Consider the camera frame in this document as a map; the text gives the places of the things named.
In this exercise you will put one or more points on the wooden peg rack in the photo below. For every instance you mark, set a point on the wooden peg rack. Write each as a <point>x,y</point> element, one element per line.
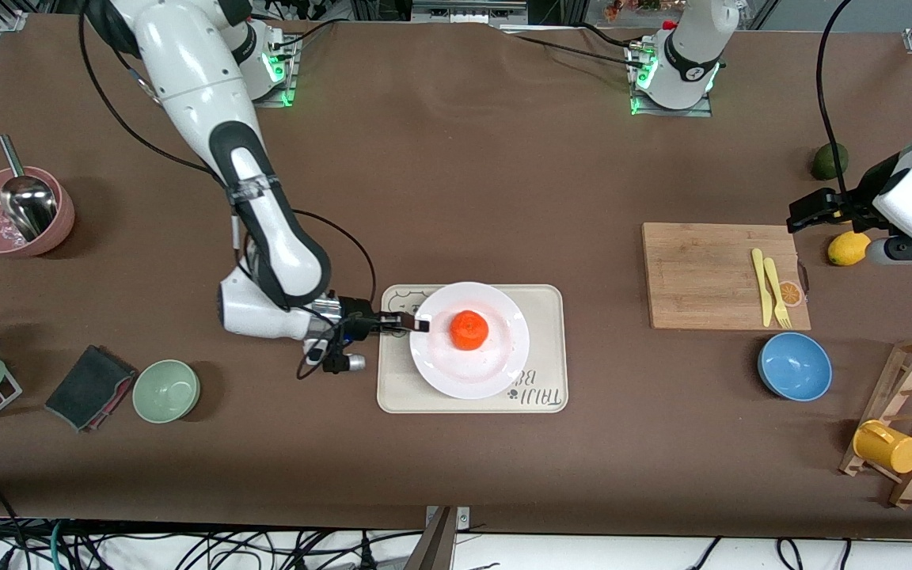
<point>877,412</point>

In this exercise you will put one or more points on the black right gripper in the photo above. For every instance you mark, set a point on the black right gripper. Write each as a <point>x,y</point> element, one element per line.
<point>356,310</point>

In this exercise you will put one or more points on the silver aluminium frame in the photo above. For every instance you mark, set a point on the silver aluminium frame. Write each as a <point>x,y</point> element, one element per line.
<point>468,8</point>

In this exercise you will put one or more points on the dark grey folded cloth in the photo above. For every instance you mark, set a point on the dark grey folded cloth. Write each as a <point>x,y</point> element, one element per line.
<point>90,386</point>

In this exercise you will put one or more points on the cream tray with bear print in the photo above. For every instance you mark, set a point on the cream tray with bear print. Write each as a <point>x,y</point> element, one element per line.
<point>547,317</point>

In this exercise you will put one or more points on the bamboo cutting board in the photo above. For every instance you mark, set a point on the bamboo cutting board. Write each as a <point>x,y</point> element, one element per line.
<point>693,277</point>

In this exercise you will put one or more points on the toy orange slice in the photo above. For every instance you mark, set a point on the toy orange slice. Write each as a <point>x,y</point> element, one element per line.
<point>793,294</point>

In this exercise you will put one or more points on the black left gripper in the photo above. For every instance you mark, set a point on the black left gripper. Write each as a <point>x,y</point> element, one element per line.
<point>861,192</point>

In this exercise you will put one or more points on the metal ladle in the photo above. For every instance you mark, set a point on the metal ladle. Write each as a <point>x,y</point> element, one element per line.
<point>28,206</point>

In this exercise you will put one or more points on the yellow lemon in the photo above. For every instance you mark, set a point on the yellow lemon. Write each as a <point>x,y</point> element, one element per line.
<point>848,249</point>

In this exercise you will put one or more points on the pale green bowl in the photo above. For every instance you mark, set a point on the pale green bowl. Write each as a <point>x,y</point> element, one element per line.
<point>166,390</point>

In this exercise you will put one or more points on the yellow cup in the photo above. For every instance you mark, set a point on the yellow cup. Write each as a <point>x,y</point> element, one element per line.
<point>887,447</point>

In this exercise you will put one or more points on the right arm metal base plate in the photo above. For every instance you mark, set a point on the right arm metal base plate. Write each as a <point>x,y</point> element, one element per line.
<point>282,101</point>

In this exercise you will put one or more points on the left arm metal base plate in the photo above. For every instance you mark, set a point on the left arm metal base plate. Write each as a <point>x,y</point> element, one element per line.
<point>697,112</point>

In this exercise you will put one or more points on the silver table edge bracket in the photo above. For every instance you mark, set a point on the silver table edge bracket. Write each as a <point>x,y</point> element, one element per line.
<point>462,518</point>

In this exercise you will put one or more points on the yellow plastic knife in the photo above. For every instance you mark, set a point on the yellow plastic knife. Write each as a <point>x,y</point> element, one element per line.
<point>762,289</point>

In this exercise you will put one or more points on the pink folded cloth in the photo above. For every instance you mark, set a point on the pink folded cloth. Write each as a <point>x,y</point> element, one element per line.
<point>117,402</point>

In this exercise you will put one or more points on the green avocado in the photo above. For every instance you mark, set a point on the green avocado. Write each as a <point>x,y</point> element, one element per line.
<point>830,161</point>

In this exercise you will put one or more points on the white round plate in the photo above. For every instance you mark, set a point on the white round plate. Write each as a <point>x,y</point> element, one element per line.
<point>488,376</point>

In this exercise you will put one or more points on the blue bowl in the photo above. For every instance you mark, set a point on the blue bowl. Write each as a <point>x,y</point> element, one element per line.
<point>795,366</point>

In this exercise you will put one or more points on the yellow plastic fork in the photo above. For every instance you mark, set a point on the yellow plastic fork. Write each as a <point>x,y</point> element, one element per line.
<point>774,285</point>

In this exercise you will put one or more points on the orange mandarin fruit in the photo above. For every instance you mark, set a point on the orange mandarin fruit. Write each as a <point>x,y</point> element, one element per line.
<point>469,330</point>

